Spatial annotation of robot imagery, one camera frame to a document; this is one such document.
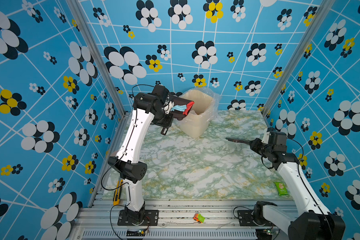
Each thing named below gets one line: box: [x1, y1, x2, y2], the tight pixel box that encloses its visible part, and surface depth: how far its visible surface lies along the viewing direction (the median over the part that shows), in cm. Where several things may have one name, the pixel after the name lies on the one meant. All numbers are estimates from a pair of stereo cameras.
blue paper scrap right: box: [170, 104, 187, 112], surface depth 79 cm
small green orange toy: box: [192, 213, 206, 224], surface depth 74 cm
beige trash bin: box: [178, 89, 214, 138], surface depth 96 cm
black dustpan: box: [169, 91, 194, 120], surface depth 80 cm
